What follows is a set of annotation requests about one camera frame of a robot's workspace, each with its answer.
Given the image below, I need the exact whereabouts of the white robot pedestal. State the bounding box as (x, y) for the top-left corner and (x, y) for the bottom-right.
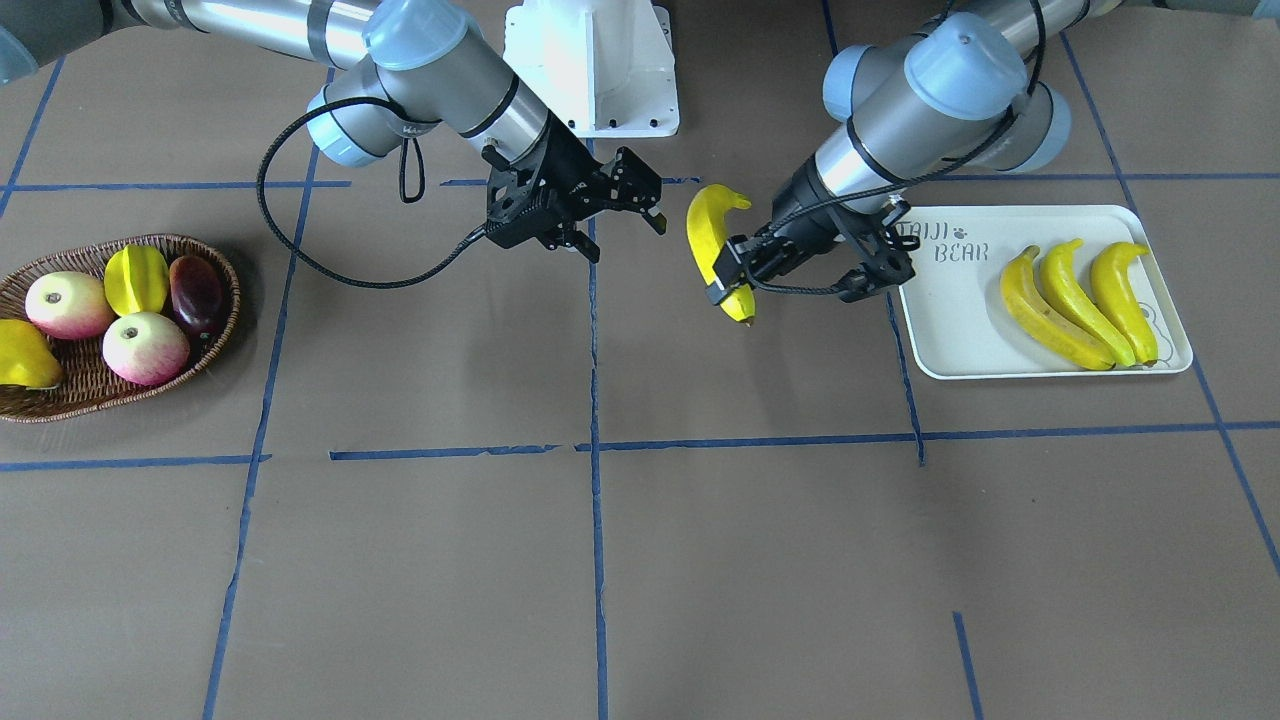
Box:
(503, 1), (681, 140)

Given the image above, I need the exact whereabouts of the woven wicker basket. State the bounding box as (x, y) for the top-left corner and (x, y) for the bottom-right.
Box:
(3, 234), (241, 424)

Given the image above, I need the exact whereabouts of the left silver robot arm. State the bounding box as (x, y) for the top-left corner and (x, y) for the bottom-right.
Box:
(687, 1), (1117, 323)

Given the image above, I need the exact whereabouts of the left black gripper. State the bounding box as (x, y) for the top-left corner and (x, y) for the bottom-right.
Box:
(703, 156), (861, 307)

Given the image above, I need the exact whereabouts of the white bear tray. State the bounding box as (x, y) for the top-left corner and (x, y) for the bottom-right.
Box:
(899, 205), (1149, 380)

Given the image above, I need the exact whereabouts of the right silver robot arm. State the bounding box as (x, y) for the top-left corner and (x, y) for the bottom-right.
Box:
(1, 1), (667, 261)

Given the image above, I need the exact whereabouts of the yellow banana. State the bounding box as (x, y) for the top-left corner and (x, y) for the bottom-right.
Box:
(1039, 238), (1137, 368)
(102, 243), (170, 316)
(998, 245), (1116, 372)
(1089, 242), (1158, 366)

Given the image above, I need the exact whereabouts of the yellow banana behind basket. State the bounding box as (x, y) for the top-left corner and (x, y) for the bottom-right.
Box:
(102, 243), (170, 316)

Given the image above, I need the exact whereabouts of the dark purple mango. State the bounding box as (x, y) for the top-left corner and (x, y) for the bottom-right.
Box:
(169, 255), (227, 340)

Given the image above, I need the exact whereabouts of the yellow banana front basket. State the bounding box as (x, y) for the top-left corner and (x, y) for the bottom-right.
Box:
(685, 184), (756, 327)

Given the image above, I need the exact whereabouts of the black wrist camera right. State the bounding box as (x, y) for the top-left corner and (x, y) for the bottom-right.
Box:
(481, 142), (562, 250)

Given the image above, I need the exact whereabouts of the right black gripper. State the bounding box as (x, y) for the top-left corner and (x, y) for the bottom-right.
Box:
(500, 111), (668, 265)

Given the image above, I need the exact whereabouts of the red green apple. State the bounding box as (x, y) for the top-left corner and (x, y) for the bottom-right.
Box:
(101, 313), (191, 386)

